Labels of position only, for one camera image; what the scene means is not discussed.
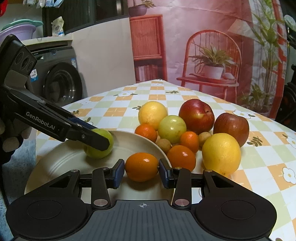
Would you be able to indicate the orange mandarin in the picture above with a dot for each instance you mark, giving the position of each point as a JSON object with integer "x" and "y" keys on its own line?
{"x": 181, "y": 157}
{"x": 189, "y": 141}
{"x": 141, "y": 166}
{"x": 145, "y": 132}

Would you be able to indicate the white plastic bag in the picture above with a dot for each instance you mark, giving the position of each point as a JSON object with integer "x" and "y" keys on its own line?
{"x": 57, "y": 26}

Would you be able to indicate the green round fruit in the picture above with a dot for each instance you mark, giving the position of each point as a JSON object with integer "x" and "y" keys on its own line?
{"x": 172, "y": 127}
{"x": 97, "y": 152}

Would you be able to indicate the black exercise bike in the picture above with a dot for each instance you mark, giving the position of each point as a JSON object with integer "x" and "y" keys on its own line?
{"x": 290, "y": 99}

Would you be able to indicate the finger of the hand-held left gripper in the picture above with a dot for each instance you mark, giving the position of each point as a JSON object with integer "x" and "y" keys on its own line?
{"x": 92, "y": 138}
{"x": 83, "y": 124}

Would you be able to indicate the printed pink backdrop cloth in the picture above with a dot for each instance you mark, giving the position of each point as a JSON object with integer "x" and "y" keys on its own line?
{"x": 175, "y": 46}

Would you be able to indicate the red apple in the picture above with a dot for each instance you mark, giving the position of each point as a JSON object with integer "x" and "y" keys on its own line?
{"x": 196, "y": 115}
{"x": 231, "y": 127}

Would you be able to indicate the grey washing machine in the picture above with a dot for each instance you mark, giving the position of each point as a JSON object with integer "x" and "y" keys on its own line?
{"x": 67, "y": 69}

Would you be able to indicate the dark window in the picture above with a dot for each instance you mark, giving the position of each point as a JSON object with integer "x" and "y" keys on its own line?
{"x": 81, "y": 14}

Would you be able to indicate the grey blue floor mat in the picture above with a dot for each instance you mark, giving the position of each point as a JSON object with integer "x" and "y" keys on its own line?
{"x": 18, "y": 173}

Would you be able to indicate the purple plastic basin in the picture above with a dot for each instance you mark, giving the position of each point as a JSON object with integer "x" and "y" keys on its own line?
{"x": 20, "y": 33}

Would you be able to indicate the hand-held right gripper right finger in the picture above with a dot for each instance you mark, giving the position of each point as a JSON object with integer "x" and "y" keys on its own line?
{"x": 162, "y": 172}

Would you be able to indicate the beige round plate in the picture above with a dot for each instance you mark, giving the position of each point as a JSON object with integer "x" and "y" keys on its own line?
{"x": 64, "y": 157}

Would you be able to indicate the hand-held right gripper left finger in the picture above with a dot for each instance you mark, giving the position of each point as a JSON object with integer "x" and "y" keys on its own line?
{"x": 119, "y": 173}

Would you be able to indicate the yellow lemon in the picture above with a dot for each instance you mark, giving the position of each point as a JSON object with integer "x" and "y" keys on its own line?
{"x": 152, "y": 113}
{"x": 220, "y": 153}

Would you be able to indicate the teal plastic basin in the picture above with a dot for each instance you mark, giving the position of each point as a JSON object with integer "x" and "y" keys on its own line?
{"x": 34, "y": 23}

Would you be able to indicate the person's left hand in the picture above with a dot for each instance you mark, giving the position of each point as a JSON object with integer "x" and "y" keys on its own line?
{"x": 10, "y": 143}

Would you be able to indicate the hanging white blue cloths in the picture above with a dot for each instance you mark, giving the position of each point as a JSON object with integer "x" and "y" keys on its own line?
{"x": 46, "y": 2}

